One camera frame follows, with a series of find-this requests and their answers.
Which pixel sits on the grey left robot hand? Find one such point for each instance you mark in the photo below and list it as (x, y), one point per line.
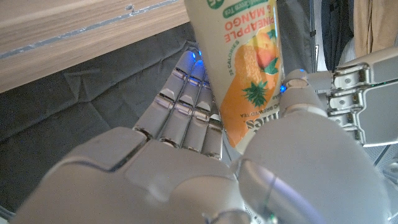
(373, 93)

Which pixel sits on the black backdrop curtain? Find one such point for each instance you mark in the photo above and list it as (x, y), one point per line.
(77, 102)

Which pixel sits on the pineapple mango tea bottle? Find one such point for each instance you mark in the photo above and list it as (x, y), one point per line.
(248, 62)

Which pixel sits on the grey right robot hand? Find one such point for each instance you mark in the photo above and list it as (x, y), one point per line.
(174, 180)

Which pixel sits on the dark navy fabric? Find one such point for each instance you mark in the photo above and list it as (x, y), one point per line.
(337, 28)

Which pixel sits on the tan fabric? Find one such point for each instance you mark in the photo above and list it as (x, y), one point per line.
(376, 25)

